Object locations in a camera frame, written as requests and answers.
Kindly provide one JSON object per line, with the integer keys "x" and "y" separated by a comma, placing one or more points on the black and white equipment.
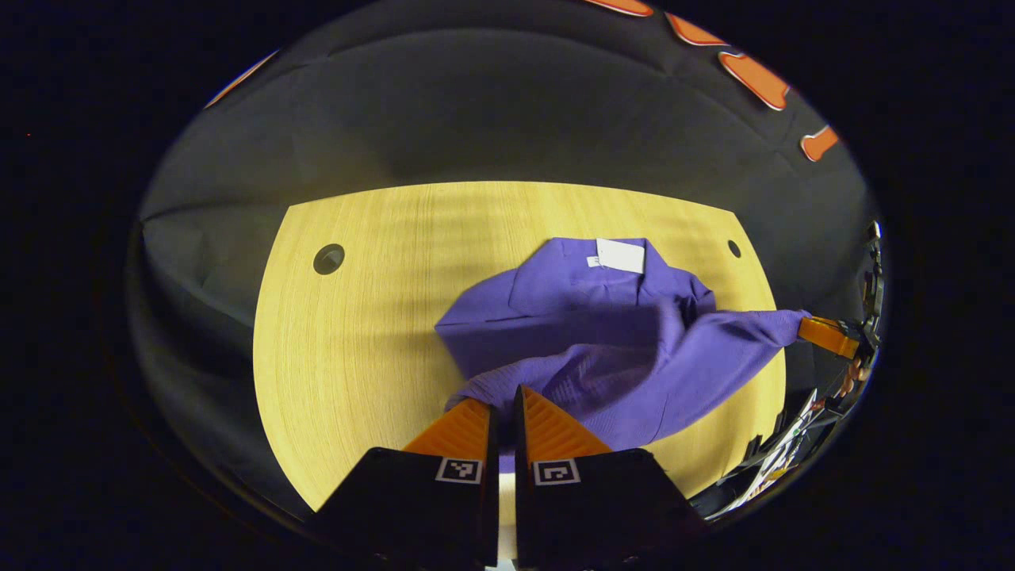
{"x": 781, "y": 452}

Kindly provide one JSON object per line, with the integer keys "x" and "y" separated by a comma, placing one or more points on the black backdrop cloth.
{"x": 476, "y": 119}

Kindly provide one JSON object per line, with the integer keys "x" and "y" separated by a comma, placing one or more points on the purple shirt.
{"x": 603, "y": 349}

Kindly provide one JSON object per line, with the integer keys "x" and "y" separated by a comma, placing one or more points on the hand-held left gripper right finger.
{"x": 521, "y": 492}

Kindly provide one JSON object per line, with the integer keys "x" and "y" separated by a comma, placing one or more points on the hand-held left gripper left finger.
{"x": 492, "y": 492}

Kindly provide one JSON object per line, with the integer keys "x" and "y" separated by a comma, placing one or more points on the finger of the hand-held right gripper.
{"x": 829, "y": 337}

